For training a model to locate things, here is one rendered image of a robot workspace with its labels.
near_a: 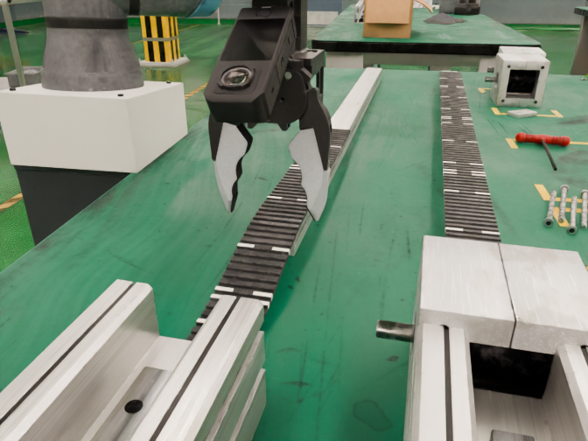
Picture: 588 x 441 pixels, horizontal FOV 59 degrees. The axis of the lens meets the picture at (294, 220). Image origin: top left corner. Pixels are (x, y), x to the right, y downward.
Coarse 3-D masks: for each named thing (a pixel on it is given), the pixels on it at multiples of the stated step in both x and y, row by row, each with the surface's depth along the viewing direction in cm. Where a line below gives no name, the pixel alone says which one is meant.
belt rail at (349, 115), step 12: (372, 72) 130; (360, 84) 116; (372, 84) 116; (348, 96) 105; (360, 96) 105; (372, 96) 117; (348, 108) 96; (360, 108) 97; (336, 120) 89; (348, 120) 89; (360, 120) 99; (348, 144) 85; (336, 168) 75; (300, 228) 56; (300, 240) 55
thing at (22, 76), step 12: (0, 0) 335; (12, 0) 342; (24, 0) 355; (36, 0) 368; (12, 24) 345; (12, 36) 346; (12, 48) 349; (12, 72) 384; (24, 72) 384; (36, 72) 379; (0, 84) 389; (12, 84) 378; (24, 84) 361
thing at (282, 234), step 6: (252, 228) 51; (258, 228) 51; (264, 228) 51; (270, 228) 51; (276, 228) 51; (282, 228) 51; (246, 234) 50; (252, 234) 50; (258, 234) 50; (264, 234) 50; (270, 234) 50; (276, 234) 50; (282, 234) 50; (288, 234) 50; (294, 234) 50; (276, 240) 50; (282, 240) 50; (288, 240) 49; (294, 240) 50
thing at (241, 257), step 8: (232, 256) 48; (240, 256) 48; (248, 256) 48; (256, 256) 48; (264, 256) 47; (272, 256) 47; (280, 256) 47; (240, 264) 47; (248, 264) 47; (256, 264) 47; (264, 264) 47; (272, 264) 46; (280, 264) 46
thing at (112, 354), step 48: (144, 288) 32; (96, 336) 28; (144, 336) 32; (240, 336) 28; (48, 384) 25; (96, 384) 28; (144, 384) 29; (192, 384) 25; (240, 384) 28; (0, 432) 22; (48, 432) 24; (96, 432) 26; (144, 432) 22; (192, 432) 22; (240, 432) 29
